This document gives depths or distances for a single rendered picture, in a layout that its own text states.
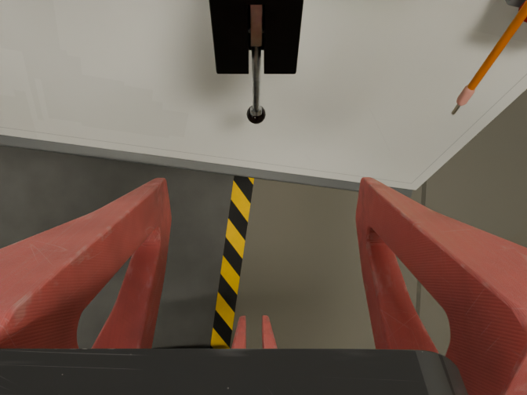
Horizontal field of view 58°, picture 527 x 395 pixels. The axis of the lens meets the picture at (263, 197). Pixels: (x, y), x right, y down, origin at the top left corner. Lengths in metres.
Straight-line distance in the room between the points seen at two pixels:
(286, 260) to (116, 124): 1.07
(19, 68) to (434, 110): 0.34
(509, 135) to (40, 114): 1.52
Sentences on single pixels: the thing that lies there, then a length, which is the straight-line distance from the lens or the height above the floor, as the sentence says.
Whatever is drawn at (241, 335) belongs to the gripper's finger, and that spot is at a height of 1.12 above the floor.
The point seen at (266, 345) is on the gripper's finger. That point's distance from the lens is 0.26.
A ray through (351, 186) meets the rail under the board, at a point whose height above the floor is 0.86.
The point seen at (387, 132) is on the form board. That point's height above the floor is 0.94.
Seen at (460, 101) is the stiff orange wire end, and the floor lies 1.13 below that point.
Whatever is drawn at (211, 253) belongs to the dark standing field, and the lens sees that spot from 1.41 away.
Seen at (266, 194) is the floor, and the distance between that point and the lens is 1.41.
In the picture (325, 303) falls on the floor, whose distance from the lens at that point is 1.55.
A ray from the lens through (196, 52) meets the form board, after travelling 0.38.
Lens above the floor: 1.36
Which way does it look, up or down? 75 degrees down
